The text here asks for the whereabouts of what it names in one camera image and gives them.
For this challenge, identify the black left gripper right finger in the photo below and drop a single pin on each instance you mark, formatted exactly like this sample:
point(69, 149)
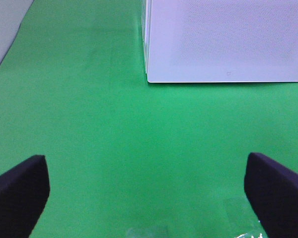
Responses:
point(272, 190)

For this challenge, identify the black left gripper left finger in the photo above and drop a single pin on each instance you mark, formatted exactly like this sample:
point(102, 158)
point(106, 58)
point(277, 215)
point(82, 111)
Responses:
point(24, 191)

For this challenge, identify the white microwave door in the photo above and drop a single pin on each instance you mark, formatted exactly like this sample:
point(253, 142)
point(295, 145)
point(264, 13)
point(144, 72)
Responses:
point(210, 41)

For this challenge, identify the clear tape patch right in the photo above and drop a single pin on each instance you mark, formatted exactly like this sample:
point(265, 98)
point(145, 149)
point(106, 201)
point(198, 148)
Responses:
point(243, 222)

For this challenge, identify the clear tape patch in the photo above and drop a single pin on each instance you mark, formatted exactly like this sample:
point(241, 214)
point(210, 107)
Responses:
point(151, 232)
point(243, 222)

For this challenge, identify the clear tape patch centre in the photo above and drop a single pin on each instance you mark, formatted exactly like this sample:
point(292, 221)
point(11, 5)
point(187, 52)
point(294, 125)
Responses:
point(151, 232)

